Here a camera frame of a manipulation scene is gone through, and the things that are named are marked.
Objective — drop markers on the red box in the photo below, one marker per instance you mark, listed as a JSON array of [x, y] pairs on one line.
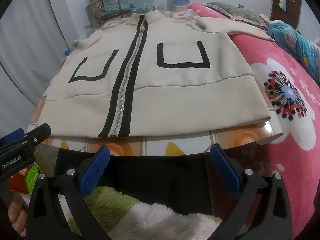
[[18, 183]]

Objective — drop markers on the cream zip jacket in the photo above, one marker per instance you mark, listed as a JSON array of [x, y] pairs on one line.
[[175, 92]]

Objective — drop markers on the wooden chair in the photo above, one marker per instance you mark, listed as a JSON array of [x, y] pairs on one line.
[[117, 11]]

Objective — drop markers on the green white fluffy robe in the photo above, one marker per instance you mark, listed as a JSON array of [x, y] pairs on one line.
[[150, 220]]

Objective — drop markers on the grey green blanket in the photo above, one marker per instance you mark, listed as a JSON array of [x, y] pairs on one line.
[[237, 12]]

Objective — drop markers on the orange patterned tablecloth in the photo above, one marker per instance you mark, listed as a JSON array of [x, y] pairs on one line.
[[155, 147]]

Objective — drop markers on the person's left hand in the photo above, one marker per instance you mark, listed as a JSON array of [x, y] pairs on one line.
[[16, 217]]

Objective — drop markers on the small blue object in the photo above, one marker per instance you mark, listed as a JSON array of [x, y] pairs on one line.
[[66, 52]]

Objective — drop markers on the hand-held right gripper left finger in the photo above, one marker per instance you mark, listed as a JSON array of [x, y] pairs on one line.
[[95, 166]]

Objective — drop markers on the pink floral blanket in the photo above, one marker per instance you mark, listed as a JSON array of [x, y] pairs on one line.
[[250, 47]]

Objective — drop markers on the white fabric curtain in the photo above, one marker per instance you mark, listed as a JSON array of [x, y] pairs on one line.
[[30, 42]]

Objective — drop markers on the blue patterned cloth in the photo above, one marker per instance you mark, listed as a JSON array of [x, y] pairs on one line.
[[295, 42]]

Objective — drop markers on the brown wooden door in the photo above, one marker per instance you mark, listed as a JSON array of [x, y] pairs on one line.
[[290, 15]]

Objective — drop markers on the green packet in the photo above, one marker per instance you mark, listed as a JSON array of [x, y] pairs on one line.
[[32, 180]]

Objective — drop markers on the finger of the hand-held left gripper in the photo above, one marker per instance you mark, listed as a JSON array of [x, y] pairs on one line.
[[13, 133], [37, 133]]

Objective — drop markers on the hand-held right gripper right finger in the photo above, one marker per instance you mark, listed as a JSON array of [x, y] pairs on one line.
[[225, 171]]

